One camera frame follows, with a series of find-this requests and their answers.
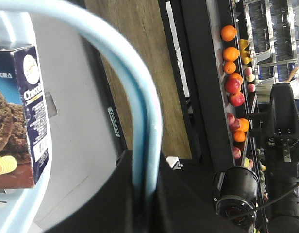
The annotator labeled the wooden black-framed display stand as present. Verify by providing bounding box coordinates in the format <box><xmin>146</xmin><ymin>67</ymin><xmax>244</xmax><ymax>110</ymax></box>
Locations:
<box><xmin>84</xmin><ymin>0</ymin><xmax>264</xmax><ymax>170</ymax></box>

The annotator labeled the dark blue cookie box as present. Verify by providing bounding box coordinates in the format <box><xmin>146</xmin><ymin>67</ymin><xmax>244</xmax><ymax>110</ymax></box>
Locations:
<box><xmin>0</xmin><ymin>43</ymin><xmax>50</xmax><ymax>189</ymax></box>

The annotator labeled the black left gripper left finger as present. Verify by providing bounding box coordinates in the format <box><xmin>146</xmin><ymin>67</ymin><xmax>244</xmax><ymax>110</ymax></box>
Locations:
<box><xmin>46</xmin><ymin>150</ymin><xmax>140</xmax><ymax>233</ymax></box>

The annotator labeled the red apple lower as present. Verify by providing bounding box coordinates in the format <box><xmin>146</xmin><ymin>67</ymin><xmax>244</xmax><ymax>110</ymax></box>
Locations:
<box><xmin>229</xmin><ymin>92</ymin><xmax>245</xmax><ymax>107</ymax></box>

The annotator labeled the red apple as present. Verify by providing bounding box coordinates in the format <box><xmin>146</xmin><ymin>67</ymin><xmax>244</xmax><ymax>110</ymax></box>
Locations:
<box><xmin>225</xmin><ymin>78</ymin><xmax>241</xmax><ymax>94</ymax></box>
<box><xmin>229</xmin><ymin>92</ymin><xmax>245</xmax><ymax>107</ymax></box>

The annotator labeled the light blue plastic basket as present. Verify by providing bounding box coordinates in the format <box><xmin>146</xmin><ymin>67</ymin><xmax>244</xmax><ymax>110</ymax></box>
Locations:
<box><xmin>0</xmin><ymin>0</ymin><xmax>163</xmax><ymax>233</ymax></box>

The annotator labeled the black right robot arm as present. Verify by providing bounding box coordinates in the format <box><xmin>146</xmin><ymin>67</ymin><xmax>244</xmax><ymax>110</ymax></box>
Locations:
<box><xmin>150</xmin><ymin>83</ymin><xmax>299</xmax><ymax>233</ymax></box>

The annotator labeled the orange fruit top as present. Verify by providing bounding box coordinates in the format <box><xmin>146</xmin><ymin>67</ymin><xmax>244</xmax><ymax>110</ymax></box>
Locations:
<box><xmin>220</xmin><ymin>25</ymin><xmax>237</xmax><ymax>42</ymax></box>

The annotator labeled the orange fruit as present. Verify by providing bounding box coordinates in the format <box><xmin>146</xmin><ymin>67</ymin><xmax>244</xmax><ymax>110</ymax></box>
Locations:
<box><xmin>220</xmin><ymin>25</ymin><xmax>237</xmax><ymax>42</ymax></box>
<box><xmin>222</xmin><ymin>47</ymin><xmax>240</xmax><ymax>62</ymax></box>

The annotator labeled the red apple upper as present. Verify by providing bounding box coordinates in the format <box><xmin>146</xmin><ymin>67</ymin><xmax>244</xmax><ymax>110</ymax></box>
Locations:
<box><xmin>225</xmin><ymin>78</ymin><xmax>241</xmax><ymax>94</ymax></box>

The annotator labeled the left gripper black right-side own right finger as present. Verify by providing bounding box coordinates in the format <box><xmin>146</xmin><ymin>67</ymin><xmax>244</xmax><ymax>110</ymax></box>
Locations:
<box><xmin>153</xmin><ymin>156</ymin><xmax>244</xmax><ymax>233</ymax></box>

